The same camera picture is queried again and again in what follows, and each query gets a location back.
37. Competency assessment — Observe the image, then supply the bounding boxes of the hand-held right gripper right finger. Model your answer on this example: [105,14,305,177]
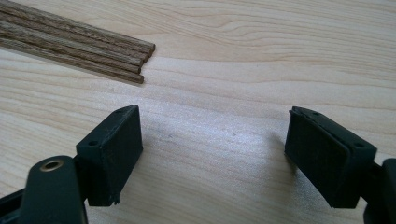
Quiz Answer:
[284,105,378,209]

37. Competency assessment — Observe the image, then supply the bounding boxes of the pile of wooden chopsticks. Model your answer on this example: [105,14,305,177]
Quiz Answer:
[0,0,156,84]

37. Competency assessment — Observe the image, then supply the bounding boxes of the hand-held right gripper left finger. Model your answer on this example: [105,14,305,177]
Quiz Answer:
[75,105,144,207]

